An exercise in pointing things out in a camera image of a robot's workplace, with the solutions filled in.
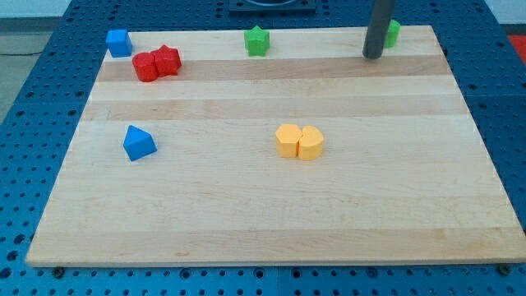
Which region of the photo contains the yellow hexagon block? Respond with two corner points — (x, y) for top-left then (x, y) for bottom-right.
(275, 123), (302, 158)

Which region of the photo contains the blue cube block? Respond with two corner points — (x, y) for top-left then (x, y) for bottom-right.
(105, 29), (132, 58)

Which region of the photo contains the yellow heart block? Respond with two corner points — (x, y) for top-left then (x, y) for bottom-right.
(298, 126), (324, 161)

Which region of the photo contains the wooden board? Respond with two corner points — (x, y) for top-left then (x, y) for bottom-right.
(25, 25), (525, 267)

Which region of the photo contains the green star block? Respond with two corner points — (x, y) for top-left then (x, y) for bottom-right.
(244, 25), (270, 57)

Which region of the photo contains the blue triangular prism block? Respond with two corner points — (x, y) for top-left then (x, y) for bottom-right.
(122, 125), (157, 161)

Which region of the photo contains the red star block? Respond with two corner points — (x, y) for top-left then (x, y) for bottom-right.
(151, 44), (182, 77)

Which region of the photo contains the red cylinder block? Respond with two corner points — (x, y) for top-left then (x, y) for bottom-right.
(132, 52), (159, 82)

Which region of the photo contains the green cylinder block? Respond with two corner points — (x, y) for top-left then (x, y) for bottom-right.
(384, 19), (401, 49)

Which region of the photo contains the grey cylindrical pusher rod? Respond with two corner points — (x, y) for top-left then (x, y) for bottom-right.
(362, 0), (395, 60)

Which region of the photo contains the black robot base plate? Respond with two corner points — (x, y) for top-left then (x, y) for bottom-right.
(226, 0), (316, 12)

